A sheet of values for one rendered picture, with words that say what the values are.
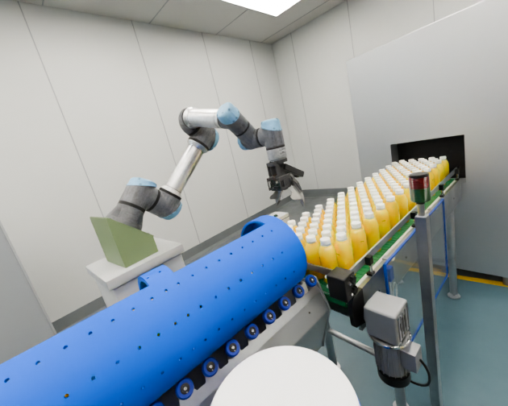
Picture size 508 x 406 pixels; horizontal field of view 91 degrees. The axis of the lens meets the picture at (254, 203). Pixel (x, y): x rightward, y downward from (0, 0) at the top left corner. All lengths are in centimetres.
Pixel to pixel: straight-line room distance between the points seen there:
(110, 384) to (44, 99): 328
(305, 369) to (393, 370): 60
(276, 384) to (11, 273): 191
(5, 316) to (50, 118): 209
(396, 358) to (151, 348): 83
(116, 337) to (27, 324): 171
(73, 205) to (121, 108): 135
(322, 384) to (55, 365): 50
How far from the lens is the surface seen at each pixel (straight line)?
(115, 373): 65
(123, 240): 110
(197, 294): 67
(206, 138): 131
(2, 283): 225
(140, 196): 119
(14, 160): 349
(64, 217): 350
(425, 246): 115
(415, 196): 106
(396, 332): 103
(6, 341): 236
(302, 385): 60
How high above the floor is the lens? 150
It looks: 13 degrees down
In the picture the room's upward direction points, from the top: 14 degrees counter-clockwise
